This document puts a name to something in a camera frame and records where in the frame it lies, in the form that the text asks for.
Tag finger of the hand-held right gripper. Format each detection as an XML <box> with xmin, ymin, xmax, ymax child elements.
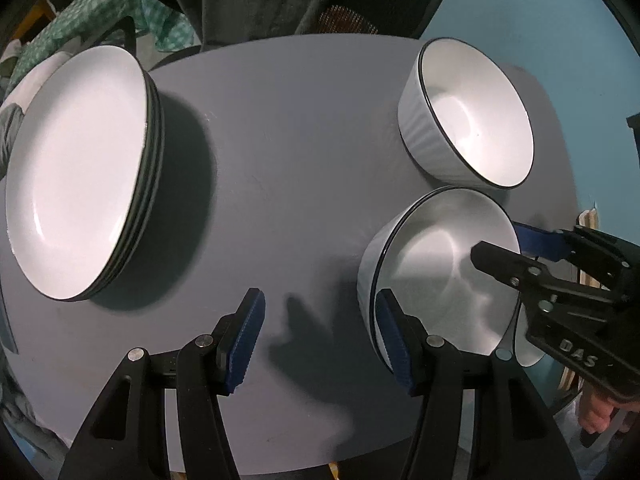
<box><xmin>470</xmin><ymin>241</ymin><xmax>616</xmax><ymax>311</ymax></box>
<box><xmin>515</xmin><ymin>221</ymin><xmax>640</xmax><ymax>296</ymax></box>

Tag white plate dark rim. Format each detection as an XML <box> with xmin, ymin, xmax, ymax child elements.
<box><xmin>75</xmin><ymin>77</ymin><xmax>160</xmax><ymax>303</ymax></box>
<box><xmin>85</xmin><ymin>85</ymin><xmax>166</xmax><ymax>306</ymax></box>
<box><xmin>5</xmin><ymin>45</ymin><xmax>151</xmax><ymax>303</ymax></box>

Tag green checkered cloth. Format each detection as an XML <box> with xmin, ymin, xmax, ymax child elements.
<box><xmin>15</xmin><ymin>0</ymin><xmax>201</xmax><ymax>53</ymax></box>

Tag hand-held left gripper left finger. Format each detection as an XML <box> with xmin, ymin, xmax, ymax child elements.
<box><xmin>57</xmin><ymin>287</ymin><xmax>266</xmax><ymax>480</ymax></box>

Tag white bed sheet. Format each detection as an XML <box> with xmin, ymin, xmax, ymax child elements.
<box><xmin>5</xmin><ymin>50</ymin><xmax>76</xmax><ymax>111</ymax></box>

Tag person's right hand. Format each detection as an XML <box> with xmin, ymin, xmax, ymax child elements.
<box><xmin>580</xmin><ymin>395</ymin><xmax>633</xmax><ymax>435</ymax></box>

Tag white bowl dark rim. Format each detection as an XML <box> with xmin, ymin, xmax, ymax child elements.
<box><xmin>370</xmin><ymin>187</ymin><xmax>523</xmax><ymax>361</ymax></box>
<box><xmin>356</xmin><ymin>185</ymin><xmax>548</xmax><ymax>373</ymax></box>
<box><xmin>397</xmin><ymin>37</ymin><xmax>536</xmax><ymax>190</ymax></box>

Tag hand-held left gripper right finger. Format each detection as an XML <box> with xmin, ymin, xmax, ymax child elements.
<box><xmin>375</xmin><ymin>288</ymin><xmax>581</xmax><ymax>480</ymax></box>

